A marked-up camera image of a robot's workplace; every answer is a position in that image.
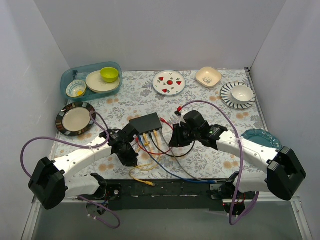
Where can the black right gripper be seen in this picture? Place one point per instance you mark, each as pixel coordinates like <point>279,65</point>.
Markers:
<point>178,136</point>

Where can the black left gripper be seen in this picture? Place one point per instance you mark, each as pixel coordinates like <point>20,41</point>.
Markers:
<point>127,153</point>

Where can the black network switch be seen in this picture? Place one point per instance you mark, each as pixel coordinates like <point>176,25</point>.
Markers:
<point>147,123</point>

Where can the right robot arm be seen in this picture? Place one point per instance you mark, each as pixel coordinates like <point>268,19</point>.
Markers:
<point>281,171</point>

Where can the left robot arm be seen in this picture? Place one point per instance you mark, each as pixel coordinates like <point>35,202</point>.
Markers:
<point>54,180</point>

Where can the strawberry pattern plate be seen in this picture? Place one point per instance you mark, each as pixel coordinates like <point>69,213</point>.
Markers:
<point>169,83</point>

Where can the blue striped plate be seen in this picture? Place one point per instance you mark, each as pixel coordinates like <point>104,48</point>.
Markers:
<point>227,98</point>

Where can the beige square bowl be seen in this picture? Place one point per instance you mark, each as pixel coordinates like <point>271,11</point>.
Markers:
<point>208,77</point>

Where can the dark rimmed plate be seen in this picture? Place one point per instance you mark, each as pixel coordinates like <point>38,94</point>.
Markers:
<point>75,119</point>

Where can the white bowl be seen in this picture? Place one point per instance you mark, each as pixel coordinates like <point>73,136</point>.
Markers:
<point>242,93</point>

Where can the teal scalloped plate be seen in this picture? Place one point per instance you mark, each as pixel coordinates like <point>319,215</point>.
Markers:
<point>262,137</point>

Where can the cream plate in basin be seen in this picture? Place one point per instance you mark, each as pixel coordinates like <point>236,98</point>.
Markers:
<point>95,83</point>

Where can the lime green bowl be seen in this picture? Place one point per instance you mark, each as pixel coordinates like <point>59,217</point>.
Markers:
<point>109,74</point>

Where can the blue patterned small bowl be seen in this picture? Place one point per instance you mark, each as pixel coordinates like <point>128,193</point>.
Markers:
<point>76,88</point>

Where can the teal plastic basin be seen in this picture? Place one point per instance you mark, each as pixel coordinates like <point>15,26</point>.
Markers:
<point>80,73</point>

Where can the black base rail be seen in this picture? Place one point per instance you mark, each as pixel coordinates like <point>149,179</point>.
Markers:
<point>122,194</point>

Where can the aluminium frame rail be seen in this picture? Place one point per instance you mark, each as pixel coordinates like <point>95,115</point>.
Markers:
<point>71,220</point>

